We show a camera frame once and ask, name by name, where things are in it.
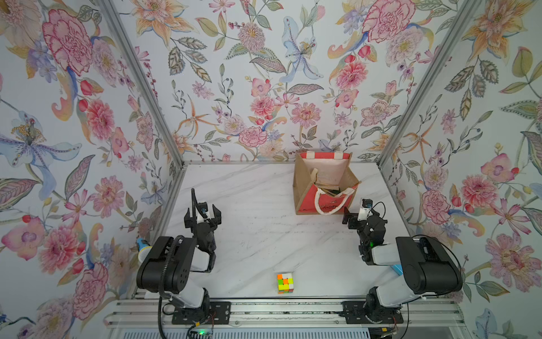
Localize red burlap tote bag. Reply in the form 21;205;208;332
293;151;360;216

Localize green folding fan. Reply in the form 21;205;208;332
316;182;342;196

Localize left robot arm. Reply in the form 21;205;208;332
136;203;222;309

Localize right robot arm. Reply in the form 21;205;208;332
342;210;463;312

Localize blue object right edge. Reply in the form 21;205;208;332
391;264;404;276

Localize patterned paper cup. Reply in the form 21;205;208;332
136;238;152;264

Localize rubik's cube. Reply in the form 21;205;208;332
277;273;294;294

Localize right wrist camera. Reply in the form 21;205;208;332
357;199;373;221

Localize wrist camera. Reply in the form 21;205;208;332
357;199;373;221
196;202;208;218

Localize black corrugated cable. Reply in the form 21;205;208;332
156;235;186;339

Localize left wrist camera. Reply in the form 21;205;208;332
196;202;208;218

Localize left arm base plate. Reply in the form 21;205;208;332
172;302;231;325

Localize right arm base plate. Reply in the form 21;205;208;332
339;300;404;326

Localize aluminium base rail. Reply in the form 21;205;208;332
103;296;467;330

